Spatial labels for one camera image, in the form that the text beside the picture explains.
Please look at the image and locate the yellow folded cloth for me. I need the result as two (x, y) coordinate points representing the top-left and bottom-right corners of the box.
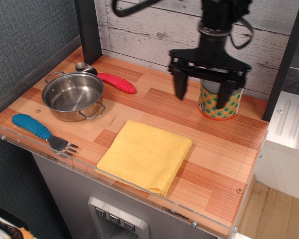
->
(97, 119), (192, 197)

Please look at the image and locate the clear acrylic counter guard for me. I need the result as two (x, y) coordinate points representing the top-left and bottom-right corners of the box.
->
(0, 126), (237, 239)

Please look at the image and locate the stainless steel pot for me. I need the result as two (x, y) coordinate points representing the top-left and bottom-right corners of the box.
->
(41, 71), (106, 122)

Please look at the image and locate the red handled spoon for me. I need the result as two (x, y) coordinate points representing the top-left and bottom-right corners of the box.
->
(75, 62), (137, 94)

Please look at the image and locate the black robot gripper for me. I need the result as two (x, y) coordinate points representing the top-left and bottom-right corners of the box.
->
(168, 33), (251, 109)

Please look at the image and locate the dark grey left post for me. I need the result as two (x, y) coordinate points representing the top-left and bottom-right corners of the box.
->
(74, 0), (103, 65)

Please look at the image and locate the green orange dotted can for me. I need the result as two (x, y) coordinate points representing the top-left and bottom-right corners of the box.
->
(198, 79), (243, 120)

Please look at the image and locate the dark grey right post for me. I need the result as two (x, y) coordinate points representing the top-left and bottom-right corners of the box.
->
(262, 10), (299, 122)

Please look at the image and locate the grey cabinet front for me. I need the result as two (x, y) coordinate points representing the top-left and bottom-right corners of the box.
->
(33, 154), (216, 239)

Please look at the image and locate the dark grey post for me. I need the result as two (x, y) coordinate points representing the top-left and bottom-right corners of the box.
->
(262, 10), (299, 122)
(74, 0), (103, 65)

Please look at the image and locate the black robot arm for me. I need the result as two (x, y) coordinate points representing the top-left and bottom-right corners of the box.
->
(169, 0), (253, 109)

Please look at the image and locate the blue handled fork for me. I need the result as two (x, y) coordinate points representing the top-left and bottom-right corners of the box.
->
(12, 114), (78, 157)

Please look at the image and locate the silver dispenser button panel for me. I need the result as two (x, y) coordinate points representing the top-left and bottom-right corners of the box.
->
(88, 196), (150, 239)

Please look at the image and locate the white ribbed appliance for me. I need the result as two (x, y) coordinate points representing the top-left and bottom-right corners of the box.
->
(253, 36), (299, 200)

